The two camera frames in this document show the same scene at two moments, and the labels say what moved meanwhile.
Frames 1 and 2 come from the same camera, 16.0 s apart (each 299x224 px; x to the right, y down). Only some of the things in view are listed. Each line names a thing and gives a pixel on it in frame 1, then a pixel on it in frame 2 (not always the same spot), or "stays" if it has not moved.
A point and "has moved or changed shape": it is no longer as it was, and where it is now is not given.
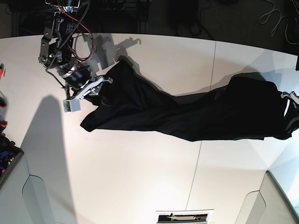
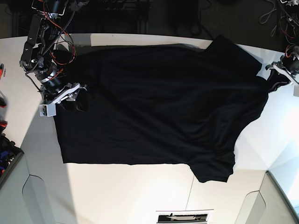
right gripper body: x=292 y=95 → x=288 y=66
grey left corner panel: x=23 y=198 stays
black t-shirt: x=247 y=108 has moved or changed shape
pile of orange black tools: x=8 y=150 stays
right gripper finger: x=290 y=123 → x=275 y=80
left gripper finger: x=95 y=91 → x=81 y=102
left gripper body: x=84 y=82 → x=54 y=91
